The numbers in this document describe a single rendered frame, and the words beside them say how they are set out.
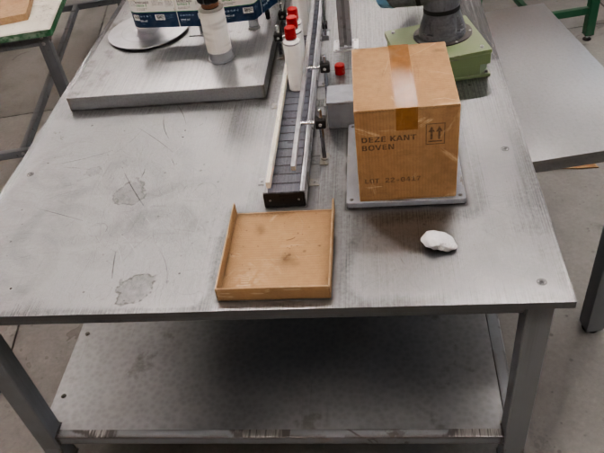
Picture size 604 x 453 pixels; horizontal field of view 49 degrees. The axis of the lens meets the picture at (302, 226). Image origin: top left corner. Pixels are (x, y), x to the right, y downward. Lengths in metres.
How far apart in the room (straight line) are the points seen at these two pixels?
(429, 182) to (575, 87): 0.70
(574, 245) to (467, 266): 1.34
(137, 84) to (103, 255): 0.77
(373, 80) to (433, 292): 0.53
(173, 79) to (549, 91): 1.20
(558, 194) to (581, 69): 0.92
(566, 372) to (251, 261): 1.26
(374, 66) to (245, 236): 0.53
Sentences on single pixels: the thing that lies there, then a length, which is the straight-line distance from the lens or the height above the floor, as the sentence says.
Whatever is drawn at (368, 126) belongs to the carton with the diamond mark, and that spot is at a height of 1.08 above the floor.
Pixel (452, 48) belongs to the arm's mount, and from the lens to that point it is 2.20.
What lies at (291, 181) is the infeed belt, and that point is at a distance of 1.73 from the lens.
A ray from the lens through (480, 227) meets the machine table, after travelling 1.64.
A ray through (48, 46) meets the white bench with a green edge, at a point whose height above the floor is 0.71.
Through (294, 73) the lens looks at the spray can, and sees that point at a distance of 2.06.
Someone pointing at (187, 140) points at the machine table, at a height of 0.83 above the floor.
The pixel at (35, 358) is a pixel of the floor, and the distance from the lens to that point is 2.77.
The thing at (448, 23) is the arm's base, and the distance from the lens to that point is 2.23.
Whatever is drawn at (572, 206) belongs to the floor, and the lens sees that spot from 3.04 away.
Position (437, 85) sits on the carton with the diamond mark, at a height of 1.12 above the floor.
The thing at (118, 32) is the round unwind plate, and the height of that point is 0.89.
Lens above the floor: 1.94
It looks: 42 degrees down
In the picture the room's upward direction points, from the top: 9 degrees counter-clockwise
